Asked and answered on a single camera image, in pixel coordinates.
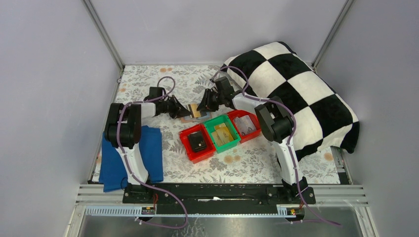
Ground black white checkered blanket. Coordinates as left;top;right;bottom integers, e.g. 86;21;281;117
222;41;360;159

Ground floral patterned table mat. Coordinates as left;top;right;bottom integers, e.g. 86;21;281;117
91;64;341;185

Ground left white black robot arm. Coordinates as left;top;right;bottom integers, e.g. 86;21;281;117
104;86;191;185

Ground silver white credit cards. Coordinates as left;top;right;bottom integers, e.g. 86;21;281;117
233;115;256;136

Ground left red plastic bin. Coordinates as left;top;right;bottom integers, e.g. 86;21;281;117
179;123;216;164

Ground aluminium frame rail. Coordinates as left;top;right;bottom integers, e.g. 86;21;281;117
76;184;368;218

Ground gold credit card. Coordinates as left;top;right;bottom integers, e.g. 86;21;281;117
188;103;202;119

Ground gold credit cards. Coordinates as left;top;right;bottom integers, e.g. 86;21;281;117
211;123;234;147

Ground right red plastic bin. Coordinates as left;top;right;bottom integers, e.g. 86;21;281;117
227;110;261;143

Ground green plastic bin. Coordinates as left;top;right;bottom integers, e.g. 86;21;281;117
204;115;241;154

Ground blue folded cloth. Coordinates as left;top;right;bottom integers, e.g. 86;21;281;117
99;125;164;192

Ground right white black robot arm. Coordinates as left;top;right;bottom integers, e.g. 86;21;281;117
197;77;307;196

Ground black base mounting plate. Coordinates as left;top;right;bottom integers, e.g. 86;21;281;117
123;183;316;205

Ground black card stack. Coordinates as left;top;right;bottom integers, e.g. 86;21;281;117
187;131;207;153

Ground red plastic bin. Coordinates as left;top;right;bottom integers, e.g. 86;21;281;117
179;123;216;164
227;110;261;143

